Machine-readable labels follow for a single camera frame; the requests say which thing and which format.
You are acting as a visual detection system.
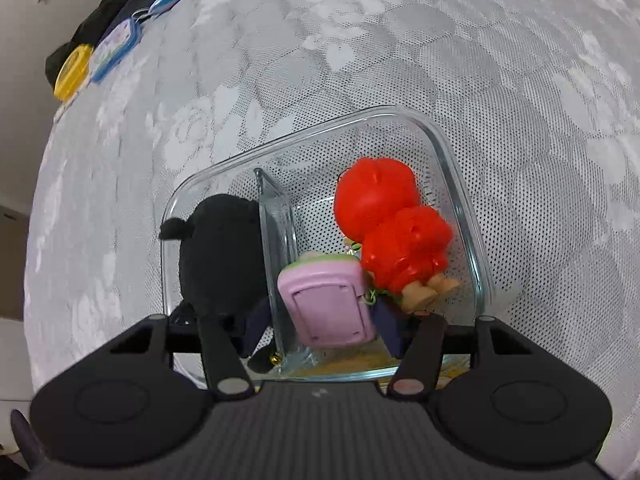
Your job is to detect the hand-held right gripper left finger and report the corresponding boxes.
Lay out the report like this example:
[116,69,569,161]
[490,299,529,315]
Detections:
[107,305,273,402]

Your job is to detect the blue-framed toy tablet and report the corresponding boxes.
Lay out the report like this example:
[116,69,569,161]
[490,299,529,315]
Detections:
[90,17,146,84]

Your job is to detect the red-haired doll figure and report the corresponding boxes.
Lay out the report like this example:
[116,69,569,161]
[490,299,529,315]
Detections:
[332,156,461,318]

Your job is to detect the grey floral mattress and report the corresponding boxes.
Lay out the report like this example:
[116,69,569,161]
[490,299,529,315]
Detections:
[22,0,640,461]

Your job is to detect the blue white small scissors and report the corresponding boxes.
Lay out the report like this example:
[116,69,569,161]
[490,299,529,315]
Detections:
[132,0,183,23]

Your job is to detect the black cloth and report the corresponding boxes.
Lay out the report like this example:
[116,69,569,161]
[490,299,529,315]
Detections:
[45,0,211,86]

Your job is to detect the pink toy phone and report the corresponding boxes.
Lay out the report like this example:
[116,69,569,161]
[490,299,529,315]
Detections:
[277,251,373,350]

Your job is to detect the divided clear glass container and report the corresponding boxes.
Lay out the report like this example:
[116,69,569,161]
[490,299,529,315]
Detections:
[160,105,496,392]

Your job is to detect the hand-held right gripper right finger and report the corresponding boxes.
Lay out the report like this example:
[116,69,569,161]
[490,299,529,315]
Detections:
[375,300,531,402]

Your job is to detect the black plush toy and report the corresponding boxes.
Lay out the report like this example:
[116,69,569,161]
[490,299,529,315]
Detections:
[159,194,281,374]

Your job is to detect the yellow toy case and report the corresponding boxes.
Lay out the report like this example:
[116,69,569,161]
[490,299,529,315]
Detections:
[54,44,95,101]

